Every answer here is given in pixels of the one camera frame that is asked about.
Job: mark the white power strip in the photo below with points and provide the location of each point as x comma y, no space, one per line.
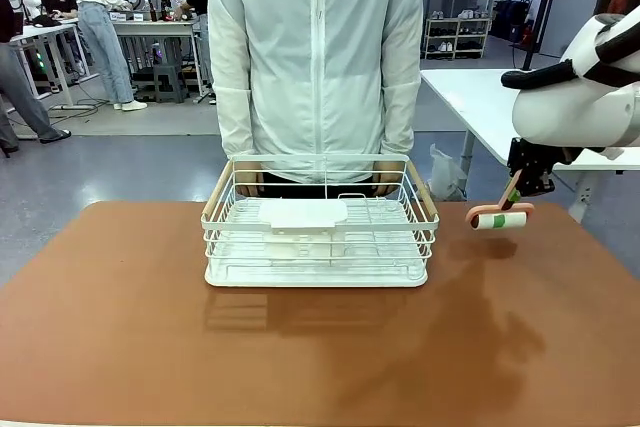
72,107

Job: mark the person in white top jeans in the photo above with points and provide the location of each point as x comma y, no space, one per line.
102,27

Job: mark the black tripod stand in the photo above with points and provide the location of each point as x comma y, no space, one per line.
542,2

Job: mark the clear plastic bag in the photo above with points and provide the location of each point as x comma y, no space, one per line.
445,174

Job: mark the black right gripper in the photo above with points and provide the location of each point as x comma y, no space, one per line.
532,162

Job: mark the white side table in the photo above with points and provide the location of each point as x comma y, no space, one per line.
480,102

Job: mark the person's left hand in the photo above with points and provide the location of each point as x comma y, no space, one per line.
387,186

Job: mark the person in grey trousers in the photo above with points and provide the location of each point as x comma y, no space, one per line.
22,92

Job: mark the dark bags pile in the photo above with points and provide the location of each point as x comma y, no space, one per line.
512,19

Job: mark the person's right forearm white sleeve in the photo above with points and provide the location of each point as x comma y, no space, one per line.
235,132

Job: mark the person's right hand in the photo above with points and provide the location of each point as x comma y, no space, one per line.
247,187

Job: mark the grey sneaker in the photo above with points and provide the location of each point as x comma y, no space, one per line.
436,15

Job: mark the white sneaker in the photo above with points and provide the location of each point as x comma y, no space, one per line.
466,13
445,46

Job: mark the person's left forearm white sleeve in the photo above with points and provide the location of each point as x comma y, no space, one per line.
400,132

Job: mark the person in white jacket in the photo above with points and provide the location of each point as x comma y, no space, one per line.
315,62

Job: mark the grey plastic stool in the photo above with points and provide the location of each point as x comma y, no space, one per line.
170,82

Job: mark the white shoe rack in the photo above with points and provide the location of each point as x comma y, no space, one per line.
457,39

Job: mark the pink lint roller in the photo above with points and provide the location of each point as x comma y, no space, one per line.
500,221

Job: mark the white background desk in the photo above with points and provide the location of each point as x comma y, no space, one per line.
155,29
47,34

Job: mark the white plastic drip tray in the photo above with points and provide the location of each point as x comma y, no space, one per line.
315,281

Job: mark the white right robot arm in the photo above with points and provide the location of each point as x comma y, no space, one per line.
585,102

